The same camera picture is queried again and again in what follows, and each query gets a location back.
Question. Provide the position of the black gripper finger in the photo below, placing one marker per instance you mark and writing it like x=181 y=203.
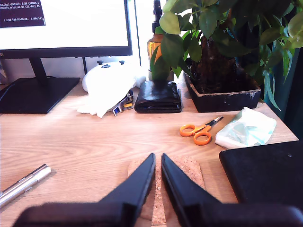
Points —
x=184 y=189
x=132 y=189

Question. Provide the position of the silver metallic laser pointer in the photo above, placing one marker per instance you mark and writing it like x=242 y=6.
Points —
x=23 y=183

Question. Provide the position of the cork coaster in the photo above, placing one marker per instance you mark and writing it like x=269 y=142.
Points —
x=189 y=165

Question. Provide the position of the black flat pad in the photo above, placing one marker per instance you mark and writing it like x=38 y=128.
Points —
x=265 y=170

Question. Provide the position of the pale green tissue pack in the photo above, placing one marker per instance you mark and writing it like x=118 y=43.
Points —
x=246 y=130

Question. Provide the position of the white crumpled plastic bag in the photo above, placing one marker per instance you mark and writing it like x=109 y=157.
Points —
x=101 y=104

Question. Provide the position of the black leather wallet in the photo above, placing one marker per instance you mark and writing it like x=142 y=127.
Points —
x=156 y=99

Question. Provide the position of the black rectangular plant pot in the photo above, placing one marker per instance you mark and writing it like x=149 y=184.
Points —
x=225 y=101

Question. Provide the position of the white game controller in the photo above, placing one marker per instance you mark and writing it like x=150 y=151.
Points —
x=106 y=73

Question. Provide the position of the amber glass pump bottle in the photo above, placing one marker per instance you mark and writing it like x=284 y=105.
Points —
x=152 y=45

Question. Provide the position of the green leafy houseplant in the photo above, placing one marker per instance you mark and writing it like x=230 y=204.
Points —
x=208 y=21

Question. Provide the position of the wide Huawei computer monitor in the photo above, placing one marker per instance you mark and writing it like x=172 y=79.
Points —
x=71 y=23

